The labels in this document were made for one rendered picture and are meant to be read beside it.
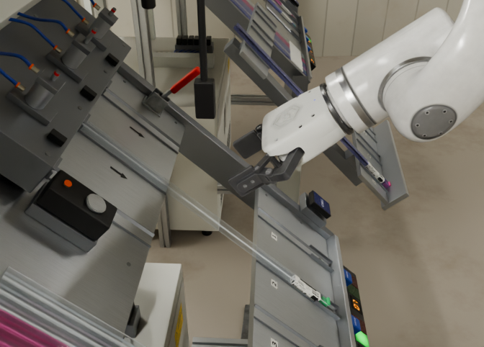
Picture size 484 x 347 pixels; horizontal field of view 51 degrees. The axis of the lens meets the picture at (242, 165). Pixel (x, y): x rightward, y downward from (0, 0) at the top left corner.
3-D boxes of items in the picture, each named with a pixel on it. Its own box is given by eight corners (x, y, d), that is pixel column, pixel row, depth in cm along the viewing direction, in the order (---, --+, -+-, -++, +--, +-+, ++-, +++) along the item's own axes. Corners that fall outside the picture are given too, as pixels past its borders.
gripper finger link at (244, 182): (269, 153, 64) (227, 178, 66) (269, 167, 61) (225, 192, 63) (283, 170, 65) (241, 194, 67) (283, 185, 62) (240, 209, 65)
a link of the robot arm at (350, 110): (338, 55, 65) (317, 68, 66) (346, 83, 58) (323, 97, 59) (369, 103, 69) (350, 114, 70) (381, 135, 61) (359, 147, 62)
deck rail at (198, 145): (311, 248, 106) (333, 232, 103) (312, 255, 104) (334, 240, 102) (11, 13, 81) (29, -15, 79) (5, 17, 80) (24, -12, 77)
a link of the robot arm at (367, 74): (384, 140, 61) (367, 98, 69) (490, 81, 57) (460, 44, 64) (351, 93, 57) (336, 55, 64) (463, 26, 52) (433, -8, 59)
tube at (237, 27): (384, 185, 117) (389, 183, 117) (385, 188, 116) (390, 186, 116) (233, 26, 100) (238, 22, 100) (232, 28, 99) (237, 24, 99)
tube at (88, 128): (323, 302, 85) (328, 299, 85) (323, 308, 84) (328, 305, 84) (70, 115, 68) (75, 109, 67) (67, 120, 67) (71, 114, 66)
